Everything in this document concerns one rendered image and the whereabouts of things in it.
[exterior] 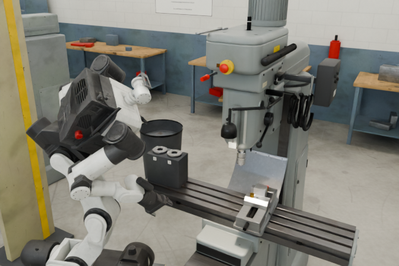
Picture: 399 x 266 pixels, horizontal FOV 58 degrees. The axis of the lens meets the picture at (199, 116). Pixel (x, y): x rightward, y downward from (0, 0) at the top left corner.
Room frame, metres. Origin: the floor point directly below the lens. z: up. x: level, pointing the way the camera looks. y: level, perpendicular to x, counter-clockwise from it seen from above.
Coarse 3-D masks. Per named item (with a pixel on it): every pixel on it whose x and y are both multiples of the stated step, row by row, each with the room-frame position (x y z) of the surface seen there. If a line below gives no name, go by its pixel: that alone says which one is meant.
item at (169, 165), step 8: (152, 152) 1.95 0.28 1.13; (160, 152) 1.92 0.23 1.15; (168, 152) 1.93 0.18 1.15; (176, 152) 1.93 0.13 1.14; (184, 152) 1.95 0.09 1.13; (152, 160) 1.92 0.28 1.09; (160, 160) 1.89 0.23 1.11; (168, 160) 1.87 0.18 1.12; (176, 160) 1.85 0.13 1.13; (184, 160) 1.90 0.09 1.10; (152, 168) 1.92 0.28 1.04; (160, 168) 1.89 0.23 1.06; (168, 168) 1.87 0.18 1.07; (176, 168) 1.85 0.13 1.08; (184, 168) 1.90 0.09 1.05; (152, 176) 1.92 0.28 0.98; (160, 176) 1.89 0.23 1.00; (168, 176) 1.87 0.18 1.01; (176, 176) 1.85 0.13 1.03; (184, 176) 1.90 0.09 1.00; (168, 184) 1.87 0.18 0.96; (176, 184) 1.85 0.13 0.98
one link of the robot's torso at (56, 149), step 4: (52, 148) 1.50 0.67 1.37; (56, 148) 1.50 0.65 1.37; (60, 148) 1.50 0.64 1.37; (64, 148) 1.51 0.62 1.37; (48, 152) 1.50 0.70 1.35; (52, 152) 1.50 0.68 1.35; (56, 152) 1.50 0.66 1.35; (60, 152) 1.49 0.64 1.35; (64, 152) 1.49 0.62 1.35; (68, 152) 1.50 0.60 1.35; (48, 156) 1.51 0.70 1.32; (68, 156) 1.49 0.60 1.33; (72, 156) 1.50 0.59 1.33; (76, 156) 1.51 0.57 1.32; (72, 160) 1.49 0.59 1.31; (76, 160) 1.51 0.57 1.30
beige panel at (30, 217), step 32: (0, 0) 2.47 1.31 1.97; (0, 32) 2.44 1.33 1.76; (0, 64) 2.40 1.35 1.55; (0, 96) 2.37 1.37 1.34; (32, 96) 2.58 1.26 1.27; (0, 128) 2.33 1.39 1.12; (0, 160) 2.29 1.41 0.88; (32, 160) 2.50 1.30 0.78; (0, 192) 2.25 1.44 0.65; (32, 192) 2.47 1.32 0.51; (0, 224) 2.25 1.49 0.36; (32, 224) 2.42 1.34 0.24; (0, 256) 2.29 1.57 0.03
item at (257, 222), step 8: (272, 192) 1.65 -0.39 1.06; (272, 200) 1.64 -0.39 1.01; (248, 208) 1.56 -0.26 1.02; (256, 208) 1.57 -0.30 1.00; (272, 208) 1.63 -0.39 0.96; (240, 216) 1.49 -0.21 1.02; (248, 216) 1.53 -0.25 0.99; (256, 216) 1.49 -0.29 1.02; (264, 216) 1.51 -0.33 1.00; (240, 224) 1.48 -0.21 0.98; (256, 224) 1.44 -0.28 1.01; (264, 224) 1.50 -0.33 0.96; (248, 232) 1.46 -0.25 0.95; (256, 232) 1.44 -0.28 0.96
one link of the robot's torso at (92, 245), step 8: (88, 216) 1.44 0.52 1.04; (96, 216) 1.44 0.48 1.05; (88, 224) 1.43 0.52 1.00; (96, 224) 1.43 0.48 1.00; (104, 224) 1.43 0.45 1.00; (88, 232) 1.44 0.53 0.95; (96, 232) 1.43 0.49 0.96; (104, 232) 1.43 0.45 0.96; (88, 240) 1.45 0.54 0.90; (96, 240) 1.43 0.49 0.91; (104, 240) 1.46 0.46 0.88; (72, 248) 1.58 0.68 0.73; (80, 248) 1.49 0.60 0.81; (88, 248) 1.49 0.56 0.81; (96, 248) 1.47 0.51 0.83; (72, 256) 1.50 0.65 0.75; (80, 256) 1.49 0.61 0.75; (88, 256) 1.49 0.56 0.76; (96, 256) 1.48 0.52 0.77; (80, 264) 1.48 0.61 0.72; (88, 264) 1.49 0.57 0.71
